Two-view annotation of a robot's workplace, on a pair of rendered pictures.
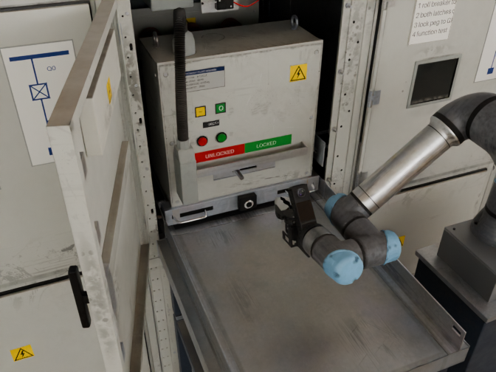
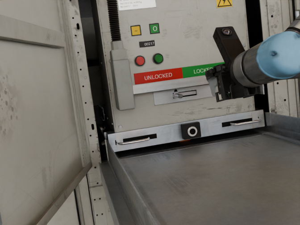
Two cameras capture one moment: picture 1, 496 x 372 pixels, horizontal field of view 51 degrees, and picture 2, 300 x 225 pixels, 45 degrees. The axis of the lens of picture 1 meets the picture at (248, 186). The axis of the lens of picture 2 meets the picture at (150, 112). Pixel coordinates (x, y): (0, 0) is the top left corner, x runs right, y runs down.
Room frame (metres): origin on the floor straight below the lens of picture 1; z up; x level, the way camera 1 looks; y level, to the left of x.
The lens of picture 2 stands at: (0.18, -0.09, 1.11)
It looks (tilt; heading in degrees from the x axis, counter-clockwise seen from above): 7 degrees down; 11
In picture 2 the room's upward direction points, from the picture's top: 7 degrees counter-clockwise
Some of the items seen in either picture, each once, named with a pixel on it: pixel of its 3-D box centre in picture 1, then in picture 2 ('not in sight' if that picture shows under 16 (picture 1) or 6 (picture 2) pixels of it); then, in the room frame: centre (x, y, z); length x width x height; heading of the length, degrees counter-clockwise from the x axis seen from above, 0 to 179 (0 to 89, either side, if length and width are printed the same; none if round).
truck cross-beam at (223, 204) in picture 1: (243, 195); (187, 129); (1.38, 0.02, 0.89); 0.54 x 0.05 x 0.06; 112
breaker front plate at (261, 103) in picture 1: (245, 130); (180, 53); (1.37, 0.01, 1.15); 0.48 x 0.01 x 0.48; 112
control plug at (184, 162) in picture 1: (185, 172); (121, 79); (1.23, 0.18, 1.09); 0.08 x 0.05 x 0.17; 22
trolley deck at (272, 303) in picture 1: (295, 294); (244, 184); (1.02, -0.13, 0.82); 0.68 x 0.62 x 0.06; 22
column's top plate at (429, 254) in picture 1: (487, 269); not in sight; (1.20, -0.77, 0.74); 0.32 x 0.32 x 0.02; 24
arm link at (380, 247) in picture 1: (370, 244); not in sight; (0.91, -0.29, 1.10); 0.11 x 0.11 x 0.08; 22
